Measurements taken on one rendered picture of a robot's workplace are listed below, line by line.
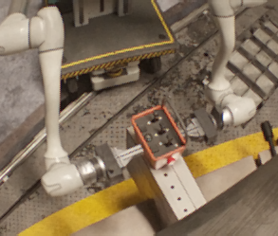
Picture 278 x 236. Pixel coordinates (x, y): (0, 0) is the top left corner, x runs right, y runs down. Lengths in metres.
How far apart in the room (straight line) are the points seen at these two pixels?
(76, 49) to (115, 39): 0.22
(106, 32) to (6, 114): 0.78
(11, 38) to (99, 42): 1.18
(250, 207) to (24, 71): 2.53
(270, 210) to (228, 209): 0.09
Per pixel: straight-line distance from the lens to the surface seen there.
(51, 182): 1.89
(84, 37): 2.96
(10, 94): 3.21
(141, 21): 3.03
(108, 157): 1.94
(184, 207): 2.08
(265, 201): 0.93
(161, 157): 2.02
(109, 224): 2.44
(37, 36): 1.83
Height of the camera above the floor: 2.62
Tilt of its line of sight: 60 degrees down
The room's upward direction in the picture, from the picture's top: 2 degrees clockwise
